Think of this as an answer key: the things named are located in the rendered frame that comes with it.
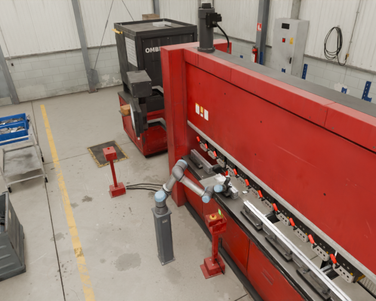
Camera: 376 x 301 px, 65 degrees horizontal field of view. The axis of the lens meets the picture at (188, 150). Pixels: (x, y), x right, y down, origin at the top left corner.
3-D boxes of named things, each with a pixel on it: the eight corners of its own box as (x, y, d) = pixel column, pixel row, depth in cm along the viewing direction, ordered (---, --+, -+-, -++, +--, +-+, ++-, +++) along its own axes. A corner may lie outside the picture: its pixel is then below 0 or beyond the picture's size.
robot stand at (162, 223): (162, 266, 357) (157, 218, 318) (156, 255, 371) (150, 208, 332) (175, 260, 364) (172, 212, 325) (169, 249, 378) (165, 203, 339)
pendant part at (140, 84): (133, 129, 432) (126, 71, 389) (150, 126, 438) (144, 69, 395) (139, 145, 390) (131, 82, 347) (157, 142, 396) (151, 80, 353)
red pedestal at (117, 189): (108, 191, 486) (98, 147, 444) (123, 187, 496) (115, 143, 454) (111, 198, 471) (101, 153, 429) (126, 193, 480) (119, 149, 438)
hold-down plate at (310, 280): (296, 271, 244) (296, 269, 243) (301, 269, 246) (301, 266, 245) (324, 301, 221) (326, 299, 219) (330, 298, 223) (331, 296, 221)
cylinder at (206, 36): (194, 49, 328) (193, 2, 304) (213, 47, 337) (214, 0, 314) (209, 55, 302) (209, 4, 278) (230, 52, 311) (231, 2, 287)
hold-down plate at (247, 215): (240, 212, 307) (240, 210, 305) (244, 211, 309) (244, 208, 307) (258, 231, 283) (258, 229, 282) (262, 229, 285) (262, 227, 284)
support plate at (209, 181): (199, 181, 337) (199, 180, 336) (218, 175, 346) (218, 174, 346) (206, 190, 322) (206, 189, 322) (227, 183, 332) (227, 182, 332)
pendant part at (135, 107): (132, 123, 418) (128, 99, 400) (140, 122, 421) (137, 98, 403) (136, 137, 381) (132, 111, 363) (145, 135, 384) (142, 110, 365)
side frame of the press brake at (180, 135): (170, 197, 467) (159, 46, 350) (217, 182, 498) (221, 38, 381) (177, 207, 447) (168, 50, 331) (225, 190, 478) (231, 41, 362)
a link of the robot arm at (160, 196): (153, 205, 320) (152, 196, 314) (158, 197, 331) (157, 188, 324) (163, 208, 317) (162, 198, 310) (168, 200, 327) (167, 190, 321)
